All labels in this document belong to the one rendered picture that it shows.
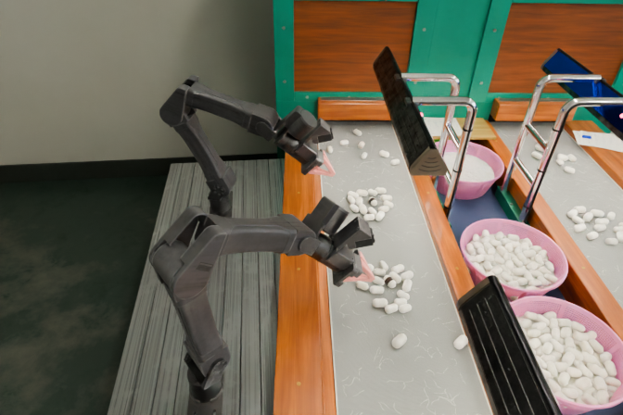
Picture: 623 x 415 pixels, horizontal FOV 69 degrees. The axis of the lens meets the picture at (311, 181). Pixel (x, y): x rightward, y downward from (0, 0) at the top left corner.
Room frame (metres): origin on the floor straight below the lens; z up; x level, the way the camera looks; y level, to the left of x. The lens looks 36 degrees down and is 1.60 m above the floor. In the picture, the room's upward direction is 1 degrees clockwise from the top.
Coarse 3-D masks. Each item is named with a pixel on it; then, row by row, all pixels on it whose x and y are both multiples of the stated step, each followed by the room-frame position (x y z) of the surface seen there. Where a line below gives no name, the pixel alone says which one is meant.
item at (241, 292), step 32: (256, 160) 1.42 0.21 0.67; (192, 192) 1.21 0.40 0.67; (256, 192) 1.22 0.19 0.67; (160, 224) 1.04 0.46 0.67; (224, 256) 0.92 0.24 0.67; (256, 256) 0.92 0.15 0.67; (160, 288) 0.79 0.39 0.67; (224, 288) 0.80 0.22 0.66; (256, 288) 0.80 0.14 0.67; (160, 320) 0.69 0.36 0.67; (224, 320) 0.70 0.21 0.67; (256, 320) 0.70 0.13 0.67; (128, 352) 0.60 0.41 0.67; (160, 352) 0.60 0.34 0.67; (256, 352) 0.61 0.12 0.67; (128, 384) 0.53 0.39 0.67; (160, 384) 0.53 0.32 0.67; (224, 384) 0.53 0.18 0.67; (256, 384) 0.53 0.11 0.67
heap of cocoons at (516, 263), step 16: (480, 240) 0.93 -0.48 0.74; (496, 240) 0.94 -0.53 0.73; (512, 240) 0.94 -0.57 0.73; (528, 240) 0.93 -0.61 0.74; (480, 256) 0.86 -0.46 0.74; (496, 256) 0.86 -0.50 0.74; (512, 256) 0.88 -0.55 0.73; (528, 256) 0.88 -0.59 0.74; (544, 256) 0.87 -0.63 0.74; (496, 272) 0.81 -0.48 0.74; (512, 272) 0.82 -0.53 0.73; (528, 272) 0.81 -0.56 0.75; (544, 272) 0.82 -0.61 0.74; (528, 288) 0.76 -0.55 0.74; (544, 288) 0.77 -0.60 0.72
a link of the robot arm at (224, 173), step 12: (192, 108) 1.14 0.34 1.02; (192, 120) 1.11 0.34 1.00; (180, 132) 1.09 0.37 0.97; (192, 132) 1.09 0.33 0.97; (204, 132) 1.13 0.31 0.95; (192, 144) 1.09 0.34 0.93; (204, 144) 1.10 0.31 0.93; (204, 156) 1.09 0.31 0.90; (216, 156) 1.11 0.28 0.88; (204, 168) 1.09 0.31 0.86; (216, 168) 1.08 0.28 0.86; (228, 168) 1.12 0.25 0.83; (216, 180) 1.08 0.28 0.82; (228, 180) 1.09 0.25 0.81; (228, 192) 1.07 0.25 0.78
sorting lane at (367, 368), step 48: (336, 144) 1.43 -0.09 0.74; (384, 144) 1.44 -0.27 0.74; (336, 192) 1.14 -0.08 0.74; (384, 240) 0.92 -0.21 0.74; (432, 240) 0.92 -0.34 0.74; (336, 288) 0.74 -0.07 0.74; (384, 288) 0.75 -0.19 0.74; (432, 288) 0.75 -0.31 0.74; (336, 336) 0.61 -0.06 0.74; (384, 336) 0.61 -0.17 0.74; (432, 336) 0.61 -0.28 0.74; (336, 384) 0.49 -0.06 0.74; (384, 384) 0.50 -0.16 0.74; (432, 384) 0.50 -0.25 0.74; (480, 384) 0.50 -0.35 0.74
